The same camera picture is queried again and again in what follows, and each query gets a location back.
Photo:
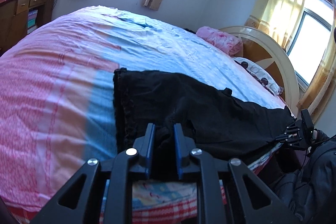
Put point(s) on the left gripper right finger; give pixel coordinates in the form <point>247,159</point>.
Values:
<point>227,191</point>

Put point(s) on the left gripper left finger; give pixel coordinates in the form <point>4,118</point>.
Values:
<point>101,191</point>

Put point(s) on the black pants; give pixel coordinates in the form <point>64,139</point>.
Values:
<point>220,124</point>

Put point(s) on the grey patterned pillow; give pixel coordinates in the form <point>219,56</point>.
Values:
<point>262,76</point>

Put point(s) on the side window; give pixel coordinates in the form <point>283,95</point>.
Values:
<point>311,40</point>

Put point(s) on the cream and wood headboard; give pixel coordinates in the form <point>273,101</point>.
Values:
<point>265,52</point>

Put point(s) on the round bed with patterned sheet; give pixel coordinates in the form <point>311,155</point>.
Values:
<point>57,93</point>

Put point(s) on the pink floral folded quilt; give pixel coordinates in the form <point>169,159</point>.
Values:
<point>223,41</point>

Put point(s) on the yellow side curtain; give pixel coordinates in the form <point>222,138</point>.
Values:
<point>277,18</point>

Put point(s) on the stacked books in desk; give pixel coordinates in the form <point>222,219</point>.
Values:
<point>31,24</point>

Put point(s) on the wooden desk cabinet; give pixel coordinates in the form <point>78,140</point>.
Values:
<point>15,19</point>

